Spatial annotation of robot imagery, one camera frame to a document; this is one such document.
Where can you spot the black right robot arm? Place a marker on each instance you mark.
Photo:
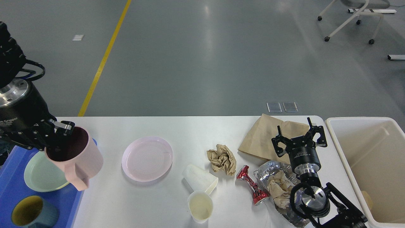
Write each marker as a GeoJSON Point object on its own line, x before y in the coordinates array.
{"type": "Point", "coordinates": [325, 207]}

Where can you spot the clear floor plate right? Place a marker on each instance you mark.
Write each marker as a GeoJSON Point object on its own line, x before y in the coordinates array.
{"type": "Point", "coordinates": [290, 107]}

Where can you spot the person in jeans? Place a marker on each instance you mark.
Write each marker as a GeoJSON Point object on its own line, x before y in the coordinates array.
{"type": "Point", "coordinates": [5, 149]}

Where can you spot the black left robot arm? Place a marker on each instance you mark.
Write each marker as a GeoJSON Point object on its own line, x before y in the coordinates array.
{"type": "Point", "coordinates": [15, 65]}

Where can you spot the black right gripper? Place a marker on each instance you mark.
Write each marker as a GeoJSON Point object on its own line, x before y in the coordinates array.
{"type": "Point", "coordinates": [304, 156]}

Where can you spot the clear floor plate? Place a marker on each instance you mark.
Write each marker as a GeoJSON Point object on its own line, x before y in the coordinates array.
{"type": "Point", "coordinates": [274, 107]}
{"type": "Point", "coordinates": [290, 107]}

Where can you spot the light green plate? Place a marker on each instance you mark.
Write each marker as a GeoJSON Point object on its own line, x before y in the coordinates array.
{"type": "Point", "coordinates": [41, 175]}

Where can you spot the crumpled brown paper ball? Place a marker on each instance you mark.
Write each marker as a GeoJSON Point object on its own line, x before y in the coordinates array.
{"type": "Point", "coordinates": [223, 159]}

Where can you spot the white office chair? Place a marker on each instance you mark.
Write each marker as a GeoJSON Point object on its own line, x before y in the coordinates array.
{"type": "Point", "coordinates": [364, 8]}

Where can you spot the crushed red can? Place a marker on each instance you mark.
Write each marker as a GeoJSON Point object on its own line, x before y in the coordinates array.
{"type": "Point", "coordinates": [258, 195]}

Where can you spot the white paper cup upright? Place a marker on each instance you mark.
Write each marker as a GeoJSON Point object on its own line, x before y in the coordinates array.
{"type": "Point", "coordinates": [200, 206]}

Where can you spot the clear floor plate left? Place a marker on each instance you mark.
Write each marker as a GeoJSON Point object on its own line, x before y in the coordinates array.
{"type": "Point", "coordinates": [274, 107]}

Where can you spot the crumpled tissue in bag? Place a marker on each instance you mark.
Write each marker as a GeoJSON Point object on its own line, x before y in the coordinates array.
{"type": "Point", "coordinates": [280, 186]}

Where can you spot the pink mug dark inside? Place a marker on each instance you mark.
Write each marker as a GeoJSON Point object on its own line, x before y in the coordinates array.
{"type": "Point", "coordinates": [79, 159]}

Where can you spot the blue plastic tray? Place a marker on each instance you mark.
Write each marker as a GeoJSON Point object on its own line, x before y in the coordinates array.
{"type": "Point", "coordinates": [13, 189]}

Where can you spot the cream plastic bin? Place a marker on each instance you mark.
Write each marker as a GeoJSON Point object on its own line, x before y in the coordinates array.
{"type": "Point", "coordinates": [372, 150]}

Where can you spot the white bar on floor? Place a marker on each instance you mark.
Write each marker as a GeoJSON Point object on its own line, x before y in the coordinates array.
{"type": "Point", "coordinates": [396, 57]}

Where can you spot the flat brown paper bag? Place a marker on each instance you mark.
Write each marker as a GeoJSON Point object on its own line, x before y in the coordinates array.
{"type": "Point", "coordinates": [257, 141]}

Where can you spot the pink plate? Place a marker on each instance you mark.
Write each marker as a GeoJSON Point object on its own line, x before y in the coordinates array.
{"type": "Point", "coordinates": [147, 159]}

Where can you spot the white paper cup lying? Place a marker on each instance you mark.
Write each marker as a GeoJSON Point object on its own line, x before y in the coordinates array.
{"type": "Point", "coordinates": [199, 179]}

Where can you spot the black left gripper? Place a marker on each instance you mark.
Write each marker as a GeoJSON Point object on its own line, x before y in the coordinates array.
{"type": "Point", "coordinates": [21, 108]}

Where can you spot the silver foil bag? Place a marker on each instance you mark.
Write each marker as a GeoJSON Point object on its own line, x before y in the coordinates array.
{"type": "Point", "coordinates": [262, 175]}

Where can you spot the teal mug yellow inside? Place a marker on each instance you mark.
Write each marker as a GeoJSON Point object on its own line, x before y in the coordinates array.
{"type": "Point", "coordinates": [34, 212]}

